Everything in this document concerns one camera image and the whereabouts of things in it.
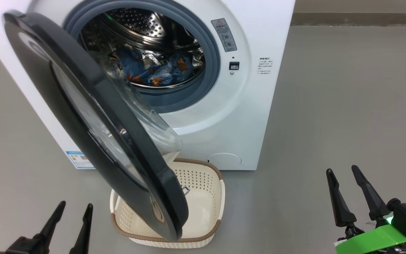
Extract black round glass washer door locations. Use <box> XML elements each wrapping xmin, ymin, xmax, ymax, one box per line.
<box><xmin>3</xmin><ymin>10</ymin><xmax>189</xmax><ymax>243</ymax></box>

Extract round white filter cover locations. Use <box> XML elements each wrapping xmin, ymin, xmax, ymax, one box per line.
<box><xmin>207</xmin><ymin>153</ymin><xmax>242</xmax><ymax>170</ymax></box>

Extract grey warning label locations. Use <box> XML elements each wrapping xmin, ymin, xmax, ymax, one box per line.
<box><xmin>211</xmin><ymin>18</ymin><xmax>238</xmax><ymax>52</ymax></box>

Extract stainless steel washing machine drum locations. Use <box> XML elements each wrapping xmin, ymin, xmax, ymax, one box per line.
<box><xmin>80</xmin><ymin>8</ymin><xmax>206</xmax><ymax>89</ymax></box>

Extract cream perforated laundry basket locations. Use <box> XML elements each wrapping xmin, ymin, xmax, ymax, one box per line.
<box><xmin>110</xmin><ymin>158</ymin><xmax>226</xmax><ymax>249</ymax></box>

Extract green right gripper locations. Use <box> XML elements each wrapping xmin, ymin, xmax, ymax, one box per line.
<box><xmin>326</xmin><ymin>165</ymin><xmax>406</xmax><ymax>254</ymax></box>

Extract cream and blue bear garment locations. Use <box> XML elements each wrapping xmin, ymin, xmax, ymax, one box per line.
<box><xmin>148</xmin><ymin>53</ymin><xmax>203</xmax><ymax>86</ymax></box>

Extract small printed text label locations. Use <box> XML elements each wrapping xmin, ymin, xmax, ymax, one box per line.
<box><xmin>258</xmin><ymin>58</ymin><xmax>273</xmax><ymax>74</ymax></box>

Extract blue energy label sticker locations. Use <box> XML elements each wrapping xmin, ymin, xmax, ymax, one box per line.
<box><xmin>66</xmin><ymin>151</ymin><xmax>95</xmax><ymax>169</ymax></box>

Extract white front-load washing machine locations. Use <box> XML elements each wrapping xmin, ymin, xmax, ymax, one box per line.
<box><xmin>0</xmin><ymin>0</ymin><xmax>296</xmax><ymax>170</ymax></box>

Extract blue bear-print garment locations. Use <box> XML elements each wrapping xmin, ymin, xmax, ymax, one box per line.
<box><xmin>113</xmin><ymin>48</ymin><xmax>156</xmax><ymax>83</ymax></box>

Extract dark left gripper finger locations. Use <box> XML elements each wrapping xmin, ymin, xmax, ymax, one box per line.
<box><xmin>39</xmin><ymin>201</ymin><xmax>66</xmax><ymax>247</ymax></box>
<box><xmin>70</xmin><ymin>204</ymin><xmax>93</xmax><ymax>254</ymax></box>

